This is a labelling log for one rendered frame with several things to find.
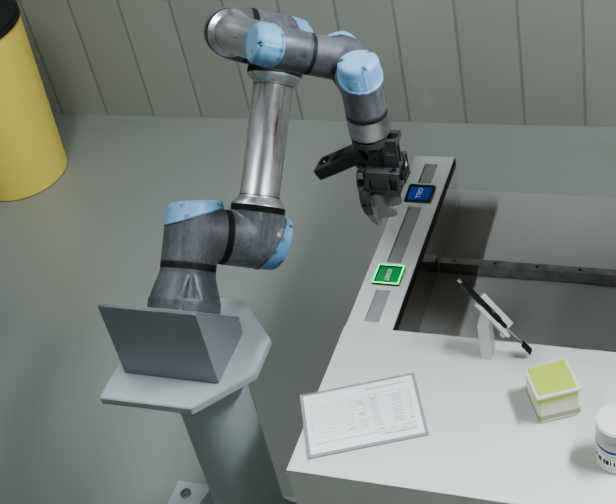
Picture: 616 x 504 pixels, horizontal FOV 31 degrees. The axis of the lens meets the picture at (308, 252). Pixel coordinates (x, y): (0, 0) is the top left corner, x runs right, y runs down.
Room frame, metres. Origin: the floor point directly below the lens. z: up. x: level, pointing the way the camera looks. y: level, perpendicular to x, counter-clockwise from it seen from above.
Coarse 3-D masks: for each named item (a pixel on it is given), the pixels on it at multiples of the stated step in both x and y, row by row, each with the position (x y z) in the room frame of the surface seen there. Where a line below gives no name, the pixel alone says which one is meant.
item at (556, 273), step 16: (448, 272) 1.79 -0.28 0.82; (464, 272) 1.78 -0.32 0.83; (480, 272) 1.76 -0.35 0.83; (496, 272) 1.75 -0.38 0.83; (512, 272) 1.73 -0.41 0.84; (528, 272) 1.72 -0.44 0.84; (544, 272) 1.70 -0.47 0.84; (560, 272) 1.69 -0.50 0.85; (576, 272) 1.67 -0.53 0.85; (592, 272) 1.66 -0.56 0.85; (608, 272) 1.65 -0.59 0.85
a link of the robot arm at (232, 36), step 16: (208, 16) 2.09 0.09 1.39; (224, 16) 2.04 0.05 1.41; (240, 16) 1.99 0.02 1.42; (208, 32) 2.03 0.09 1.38; (224, 32) 1.96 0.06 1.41; (240, 32) 1.88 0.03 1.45; (256, 32) 1.75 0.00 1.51; (272, 32) 1.74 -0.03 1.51; (288, 32) 1.75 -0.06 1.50; (304, 32) 1.76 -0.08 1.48; (224, 48) 1.98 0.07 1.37; (240, 48) 1.86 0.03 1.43; (256, 48) 1.72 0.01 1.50; (272, 48) 1.72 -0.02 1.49; (288, 48) 1.72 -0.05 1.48; (304, 48) 1.73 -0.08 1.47; (256, 64) 1.73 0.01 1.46; (272, 64) 1.72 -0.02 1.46; (288, 64) 1.72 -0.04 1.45; (304, 64) 1.72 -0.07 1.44
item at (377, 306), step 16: (416, 160) 2.03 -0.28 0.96; (432, 160) 2.02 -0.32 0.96; (448, 160) 2.00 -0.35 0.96; (416, 176) 1.97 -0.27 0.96; (432, 176) 1.96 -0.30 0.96; (400, 208) 1.87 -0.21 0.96; (416, 208) 1.87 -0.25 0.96; (432, 208) 1.85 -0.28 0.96; (400, 224) 1.82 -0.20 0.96; (416, 224) 1.81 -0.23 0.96; (384, 240) 1.78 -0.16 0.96; (400, 240) 1.78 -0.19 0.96; (416, 240) 1.76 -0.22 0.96; (384, 256) 1.73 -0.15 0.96; (400, 256) 1.73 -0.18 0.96; (416, 256) 1.71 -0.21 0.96; (368, 272) 1.70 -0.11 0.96; (368, 288) 1.65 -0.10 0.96; (384, 288) 1.64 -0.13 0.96; (400, 288) 1.63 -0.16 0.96; (368, 304) 1.61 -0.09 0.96; (384, 304) 1.60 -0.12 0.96; (400, 304) 1.59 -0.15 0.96; (352, 320) 1.57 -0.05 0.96; (368, 320) 1.57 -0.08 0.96; (384, 320) 1.55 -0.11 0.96
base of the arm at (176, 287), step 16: (160, 272) 1.79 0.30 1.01; (176, 272) 1.76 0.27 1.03; (192, 272) 1.75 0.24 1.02; (208, 272) 1.77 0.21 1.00; (160, 288) 1.74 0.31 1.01; (176, 288) 1.73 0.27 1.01; (192, 288) 1.73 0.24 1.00; (208, 288) 1.74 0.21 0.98; (160, 304) 1.71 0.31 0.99; (176, 304) 1.70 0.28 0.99; (192, 304) 1.70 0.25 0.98; (208, 304) 1.71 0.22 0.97
